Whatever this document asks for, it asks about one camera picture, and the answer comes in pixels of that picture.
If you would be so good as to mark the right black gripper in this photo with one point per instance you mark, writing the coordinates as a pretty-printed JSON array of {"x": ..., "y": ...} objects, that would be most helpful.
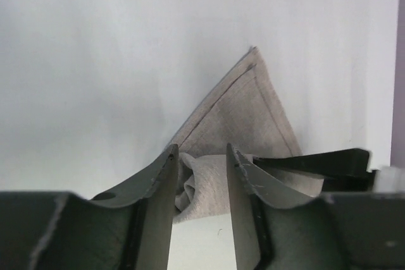
[{"x": 343, "y": 170}]

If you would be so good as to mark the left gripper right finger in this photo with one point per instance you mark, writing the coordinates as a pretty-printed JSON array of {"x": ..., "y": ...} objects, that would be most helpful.
[{"x": 270, "y": 220}]

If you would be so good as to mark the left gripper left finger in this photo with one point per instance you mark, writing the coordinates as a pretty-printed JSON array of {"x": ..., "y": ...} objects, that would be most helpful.
[{"x": 150, "y": 195}]

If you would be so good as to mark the grey cloth napkin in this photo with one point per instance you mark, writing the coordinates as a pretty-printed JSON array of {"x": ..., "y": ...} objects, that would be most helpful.
[{"x": 244, "y": 110}]

